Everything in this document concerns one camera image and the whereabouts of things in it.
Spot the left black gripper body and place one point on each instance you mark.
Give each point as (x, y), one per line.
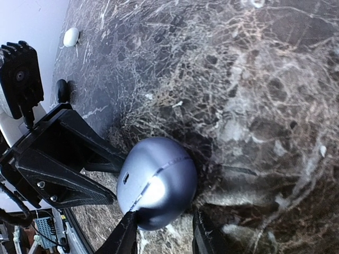
(47, 143)

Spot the white earbud charging case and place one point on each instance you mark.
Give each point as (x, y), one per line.
(71, 37)

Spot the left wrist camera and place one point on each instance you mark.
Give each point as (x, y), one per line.
(21, 85)

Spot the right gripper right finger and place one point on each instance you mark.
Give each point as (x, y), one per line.
(206, 237)

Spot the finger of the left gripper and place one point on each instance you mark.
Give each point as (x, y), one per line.
(96, 154)
(61, 187)

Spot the black earbud charging case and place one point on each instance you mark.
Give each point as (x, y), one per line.
(62, 91)

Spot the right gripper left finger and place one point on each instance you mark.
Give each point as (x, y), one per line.
(123, 239)

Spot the purple round charging case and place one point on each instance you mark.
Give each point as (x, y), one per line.
(158, 181)

